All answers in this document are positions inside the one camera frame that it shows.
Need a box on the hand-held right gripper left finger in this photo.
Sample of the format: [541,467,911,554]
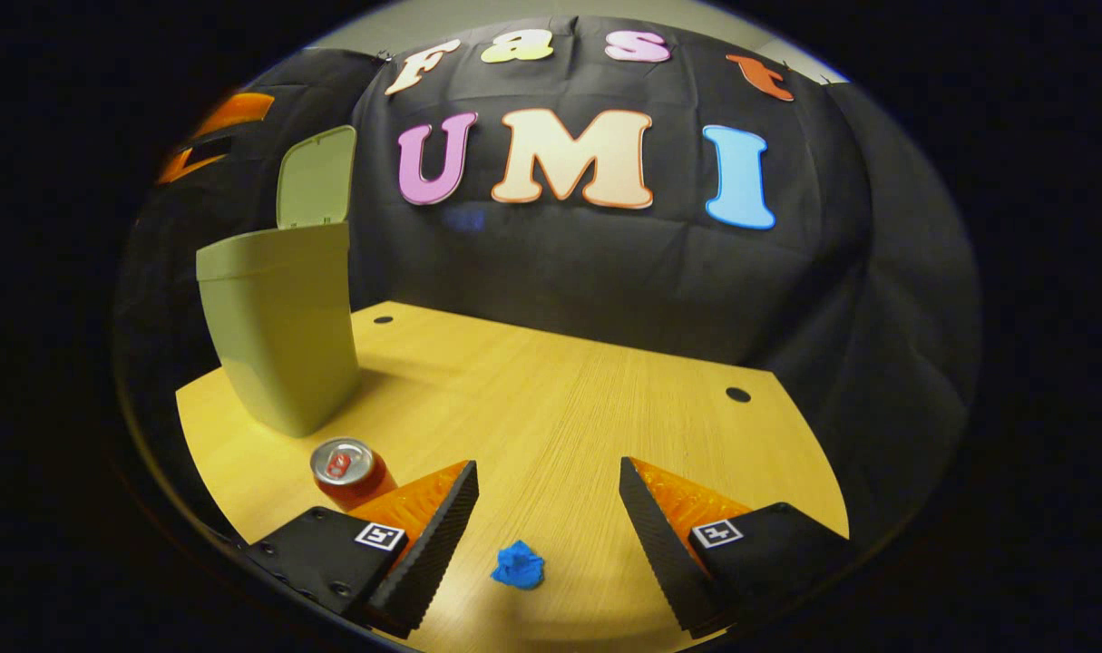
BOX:
[242,460,481,638]

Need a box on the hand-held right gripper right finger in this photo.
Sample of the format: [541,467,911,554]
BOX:
[618,456,855,638]

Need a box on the blue paper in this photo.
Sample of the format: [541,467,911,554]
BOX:
[491,541,546,590]

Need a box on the red pop can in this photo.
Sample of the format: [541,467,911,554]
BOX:
[309,437,399,513]

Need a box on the green desktop garbage bin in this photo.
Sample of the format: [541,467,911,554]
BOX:
[195,125,363,439]

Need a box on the wooden desktop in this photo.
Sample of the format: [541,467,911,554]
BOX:
[175,301,851,653]

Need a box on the black backdrop cloth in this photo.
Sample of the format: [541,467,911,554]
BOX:
[115,16,982,545]

